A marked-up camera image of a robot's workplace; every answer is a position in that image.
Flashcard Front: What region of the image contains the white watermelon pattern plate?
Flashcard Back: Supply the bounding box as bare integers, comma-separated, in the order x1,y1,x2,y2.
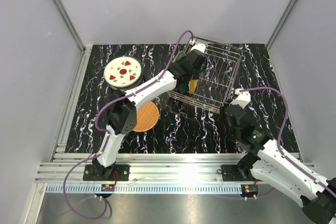
103,55,144,88

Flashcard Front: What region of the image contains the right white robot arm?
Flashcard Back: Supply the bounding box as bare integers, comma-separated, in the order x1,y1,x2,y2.
221,104,335,223

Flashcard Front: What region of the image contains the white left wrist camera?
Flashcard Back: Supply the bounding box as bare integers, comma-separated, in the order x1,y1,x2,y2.
188,39,206,53

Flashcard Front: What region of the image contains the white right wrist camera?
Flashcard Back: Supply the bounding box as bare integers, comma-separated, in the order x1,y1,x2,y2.
229,89,251,109

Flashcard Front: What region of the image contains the teal square plate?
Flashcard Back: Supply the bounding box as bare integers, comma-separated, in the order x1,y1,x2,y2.
178,81,189,94

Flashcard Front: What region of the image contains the orange woven basket plate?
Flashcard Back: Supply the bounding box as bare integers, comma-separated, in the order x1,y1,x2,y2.
133,102,160,132

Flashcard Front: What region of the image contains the mint green flower plate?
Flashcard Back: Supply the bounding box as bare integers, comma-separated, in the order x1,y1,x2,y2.
174,51,186,62

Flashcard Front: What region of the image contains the left aluminium frame post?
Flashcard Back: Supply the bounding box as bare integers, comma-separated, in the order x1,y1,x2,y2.
52,0,92,55

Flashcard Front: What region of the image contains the yellow woven pattern plate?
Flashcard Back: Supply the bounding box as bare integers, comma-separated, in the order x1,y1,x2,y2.
189,80,198,94

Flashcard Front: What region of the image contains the white slotted cable duct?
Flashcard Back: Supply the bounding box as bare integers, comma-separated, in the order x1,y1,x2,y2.
46,183,242,195

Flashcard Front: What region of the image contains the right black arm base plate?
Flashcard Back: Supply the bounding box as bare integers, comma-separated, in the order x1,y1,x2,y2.
220,165,244,182

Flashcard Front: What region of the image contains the right aluminium frame post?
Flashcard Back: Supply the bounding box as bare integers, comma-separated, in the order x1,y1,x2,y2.
266,0,298,51

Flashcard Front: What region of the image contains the aluminium frame post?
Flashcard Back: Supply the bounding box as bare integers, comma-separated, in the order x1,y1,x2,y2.
52,0,92,55
266,0,298,51

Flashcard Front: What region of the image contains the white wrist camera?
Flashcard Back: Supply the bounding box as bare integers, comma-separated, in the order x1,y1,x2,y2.
188,39,206,53
229,89,251,109

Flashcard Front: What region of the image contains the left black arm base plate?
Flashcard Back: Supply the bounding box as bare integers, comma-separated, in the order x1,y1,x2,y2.
83,164,130,182

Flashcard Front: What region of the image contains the right small circuit board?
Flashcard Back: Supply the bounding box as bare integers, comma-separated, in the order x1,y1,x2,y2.
241,184,259,195

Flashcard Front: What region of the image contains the aluminium mounting rail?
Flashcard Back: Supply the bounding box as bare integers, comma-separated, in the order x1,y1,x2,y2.
35,152,244,184

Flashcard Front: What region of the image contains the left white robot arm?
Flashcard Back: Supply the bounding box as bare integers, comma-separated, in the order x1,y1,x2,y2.
92,44,206,180

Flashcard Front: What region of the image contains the left small circuit board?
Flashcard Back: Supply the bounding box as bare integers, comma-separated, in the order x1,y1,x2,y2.
101,184,115,192

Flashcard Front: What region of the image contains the small circuit board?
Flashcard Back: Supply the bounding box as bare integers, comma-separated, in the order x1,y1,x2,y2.
101,184,115,192
241,184,259,195

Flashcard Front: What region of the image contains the metal wire dish rack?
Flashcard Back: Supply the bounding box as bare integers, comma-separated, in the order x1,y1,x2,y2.
168,36,243,113

